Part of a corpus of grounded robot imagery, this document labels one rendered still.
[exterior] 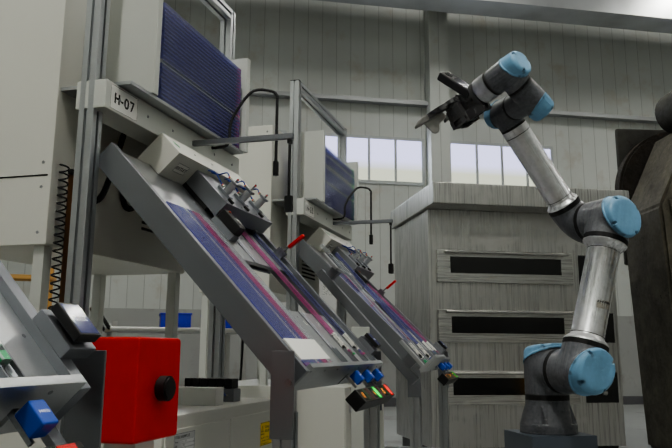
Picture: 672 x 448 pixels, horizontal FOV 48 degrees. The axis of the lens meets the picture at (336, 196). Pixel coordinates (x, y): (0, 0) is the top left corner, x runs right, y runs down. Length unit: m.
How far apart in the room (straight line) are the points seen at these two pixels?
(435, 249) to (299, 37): 6.73
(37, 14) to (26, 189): 0.45
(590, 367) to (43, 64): 1.54
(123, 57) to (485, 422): 4.09
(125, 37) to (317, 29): 9.74
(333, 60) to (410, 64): 1.21
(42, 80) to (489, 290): 4.07
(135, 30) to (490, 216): 3.95
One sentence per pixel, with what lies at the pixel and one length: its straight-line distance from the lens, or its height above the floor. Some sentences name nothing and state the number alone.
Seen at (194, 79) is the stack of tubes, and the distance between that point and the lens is 2.19.
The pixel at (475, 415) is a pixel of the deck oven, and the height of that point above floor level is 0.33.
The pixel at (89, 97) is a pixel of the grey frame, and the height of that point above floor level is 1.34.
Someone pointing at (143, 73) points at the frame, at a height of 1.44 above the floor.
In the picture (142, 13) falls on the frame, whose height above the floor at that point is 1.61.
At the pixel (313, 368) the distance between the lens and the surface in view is 1.60.
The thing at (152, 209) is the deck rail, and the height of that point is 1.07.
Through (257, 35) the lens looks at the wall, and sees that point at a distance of 11.55.
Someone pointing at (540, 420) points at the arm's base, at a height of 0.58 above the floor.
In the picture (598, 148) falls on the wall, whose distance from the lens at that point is 12.70.
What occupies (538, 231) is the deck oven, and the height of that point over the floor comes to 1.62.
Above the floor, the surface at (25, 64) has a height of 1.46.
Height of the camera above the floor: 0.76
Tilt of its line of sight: 12 degrees up
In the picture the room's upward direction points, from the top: straight up
